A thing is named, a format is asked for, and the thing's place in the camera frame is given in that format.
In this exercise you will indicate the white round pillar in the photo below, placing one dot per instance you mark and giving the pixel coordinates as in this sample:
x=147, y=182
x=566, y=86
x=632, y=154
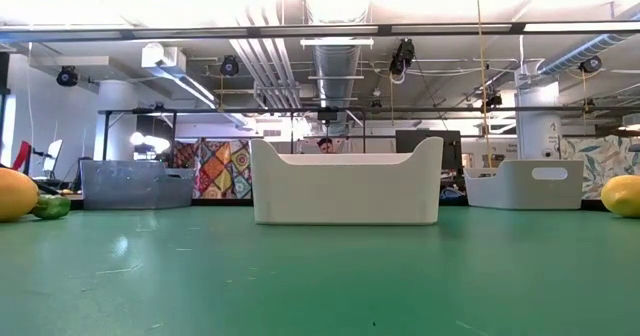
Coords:
x=537, y=126

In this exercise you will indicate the white plastic basket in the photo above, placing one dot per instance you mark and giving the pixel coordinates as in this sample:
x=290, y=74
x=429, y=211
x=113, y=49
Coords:
x=345, y=191

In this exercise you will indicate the blue grey air duct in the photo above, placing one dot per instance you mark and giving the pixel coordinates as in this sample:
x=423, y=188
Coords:
x=580, y=53

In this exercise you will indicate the red object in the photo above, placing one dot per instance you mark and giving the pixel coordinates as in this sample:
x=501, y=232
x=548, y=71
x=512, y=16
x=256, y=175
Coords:
x=21, y=157

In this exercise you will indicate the orange round fruit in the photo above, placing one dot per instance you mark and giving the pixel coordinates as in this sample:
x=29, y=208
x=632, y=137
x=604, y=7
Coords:
x=15, y=196

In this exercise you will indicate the green bell pepper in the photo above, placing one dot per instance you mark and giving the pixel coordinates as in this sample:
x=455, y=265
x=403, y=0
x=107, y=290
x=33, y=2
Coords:
x=52, y=207

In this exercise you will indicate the dark grey translucent basket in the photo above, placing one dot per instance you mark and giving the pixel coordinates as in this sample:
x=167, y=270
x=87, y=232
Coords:
x=130, y=186

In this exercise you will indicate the black spotlight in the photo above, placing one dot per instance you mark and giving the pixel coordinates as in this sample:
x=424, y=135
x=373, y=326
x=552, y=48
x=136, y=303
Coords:
x=591, y=64
x=67, y=76
x=229, y=66
x=402, y=56

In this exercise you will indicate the yellow lemon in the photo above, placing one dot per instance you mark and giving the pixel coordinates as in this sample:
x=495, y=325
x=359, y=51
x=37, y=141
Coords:
x=622, y=196

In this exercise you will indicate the black metal scaffold frame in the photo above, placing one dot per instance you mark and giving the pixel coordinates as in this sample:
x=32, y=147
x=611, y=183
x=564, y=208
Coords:
x=200, y=110

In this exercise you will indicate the colourful patterned quilt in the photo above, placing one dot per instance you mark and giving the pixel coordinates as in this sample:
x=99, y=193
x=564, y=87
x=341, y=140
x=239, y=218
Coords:
x=220, y=171

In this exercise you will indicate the floral print panel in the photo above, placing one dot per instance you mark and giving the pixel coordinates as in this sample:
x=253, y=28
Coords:
x=605, y=161

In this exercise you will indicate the silver air duct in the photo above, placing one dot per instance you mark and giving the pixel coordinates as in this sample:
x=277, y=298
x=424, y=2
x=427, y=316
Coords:
x=336, y=76

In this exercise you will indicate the light grey plastic basket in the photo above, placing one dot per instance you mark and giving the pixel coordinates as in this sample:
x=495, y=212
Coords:
x=515, y=191

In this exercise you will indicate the white boxy lamp unit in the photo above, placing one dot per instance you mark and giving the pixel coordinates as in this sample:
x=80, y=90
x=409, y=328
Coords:
x=162, y=56

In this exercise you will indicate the black monitor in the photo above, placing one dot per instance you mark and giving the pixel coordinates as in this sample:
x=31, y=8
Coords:
x=404, y=141

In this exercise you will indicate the green table mat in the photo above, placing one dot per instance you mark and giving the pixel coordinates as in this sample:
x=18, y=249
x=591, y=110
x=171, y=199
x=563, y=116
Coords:
x=320, y=276

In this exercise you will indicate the grey horizontal beam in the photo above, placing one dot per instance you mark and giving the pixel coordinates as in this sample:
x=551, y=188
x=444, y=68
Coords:
x=150, y=32

